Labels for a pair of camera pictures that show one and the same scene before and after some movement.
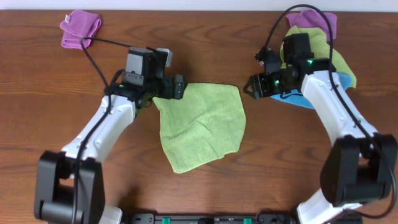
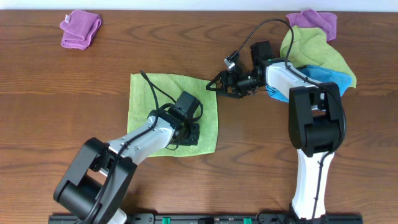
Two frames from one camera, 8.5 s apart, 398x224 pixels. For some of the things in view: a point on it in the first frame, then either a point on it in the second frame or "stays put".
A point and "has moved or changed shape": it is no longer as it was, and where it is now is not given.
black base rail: (212, 218) stays put
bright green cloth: (206, 124) has moved or changed shape
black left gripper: (169, 91) → (195, 139)
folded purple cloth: (80, 24) stays put
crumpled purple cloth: (313, 18) stays put
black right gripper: (260, 89) → (231, 74)
